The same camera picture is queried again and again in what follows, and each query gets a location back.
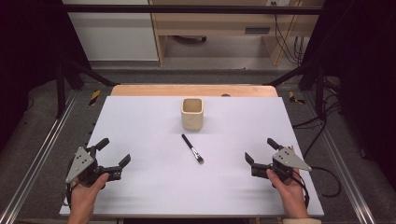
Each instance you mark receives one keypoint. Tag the beige square pen holder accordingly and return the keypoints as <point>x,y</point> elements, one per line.
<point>192,115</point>

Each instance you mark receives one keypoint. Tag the white cabinet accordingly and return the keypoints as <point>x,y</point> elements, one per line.
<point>118,37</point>

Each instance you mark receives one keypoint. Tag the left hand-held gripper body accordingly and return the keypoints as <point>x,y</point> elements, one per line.
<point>83,164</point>

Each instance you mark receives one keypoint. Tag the white table sheet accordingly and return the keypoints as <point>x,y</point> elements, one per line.
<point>174,186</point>

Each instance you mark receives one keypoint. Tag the black frame crossbar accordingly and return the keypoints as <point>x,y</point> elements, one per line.
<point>186,9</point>

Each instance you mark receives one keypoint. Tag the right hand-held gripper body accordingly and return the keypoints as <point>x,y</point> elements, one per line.
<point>285,161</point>

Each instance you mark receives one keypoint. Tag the light wooden desk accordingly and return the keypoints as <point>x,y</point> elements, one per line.
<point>218,23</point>

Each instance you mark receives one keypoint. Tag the yellow black tape strip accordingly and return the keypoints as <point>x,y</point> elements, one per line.
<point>94,97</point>
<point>294,98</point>

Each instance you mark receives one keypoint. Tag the dark curtain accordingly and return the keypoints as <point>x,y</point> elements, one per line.
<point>28,46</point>
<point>364,62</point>

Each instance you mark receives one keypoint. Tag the person's right hand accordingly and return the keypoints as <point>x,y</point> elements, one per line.
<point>288,191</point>

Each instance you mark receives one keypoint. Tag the aluminium floor rail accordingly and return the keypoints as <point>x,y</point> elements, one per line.
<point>37,155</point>
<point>342,161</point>

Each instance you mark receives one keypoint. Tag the black frame stand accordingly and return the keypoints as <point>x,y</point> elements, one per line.
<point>61,93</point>
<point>319,90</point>

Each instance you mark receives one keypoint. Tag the person's left hand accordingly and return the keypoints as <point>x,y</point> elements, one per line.
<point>88,191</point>

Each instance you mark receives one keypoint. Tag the wooden table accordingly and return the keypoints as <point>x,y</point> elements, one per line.
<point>174,90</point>

